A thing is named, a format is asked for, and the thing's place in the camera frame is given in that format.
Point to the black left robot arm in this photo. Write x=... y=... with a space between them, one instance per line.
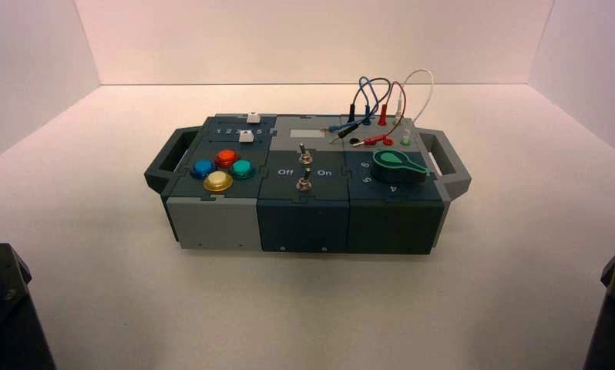
x=3 y=316

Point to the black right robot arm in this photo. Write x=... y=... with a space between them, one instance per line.
x=614 y=316

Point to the green push button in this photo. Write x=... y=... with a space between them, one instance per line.
x=242 y=168

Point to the red push button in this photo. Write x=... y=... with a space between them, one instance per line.
x=227 y=158

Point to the yellow push button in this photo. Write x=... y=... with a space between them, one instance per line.
x=218 y=181

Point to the blue push button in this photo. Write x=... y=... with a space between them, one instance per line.
x=203 y=168

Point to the grey modular task box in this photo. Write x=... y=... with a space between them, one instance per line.
x=307 y=204

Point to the white slider knob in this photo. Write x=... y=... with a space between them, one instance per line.
x=246 y=136
x=253 y=118

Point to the green black rotary knob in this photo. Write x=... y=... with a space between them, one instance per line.
x=397 y=166

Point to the metal toggle switch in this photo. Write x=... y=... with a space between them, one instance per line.
x=303 y=181
x=303 y=155

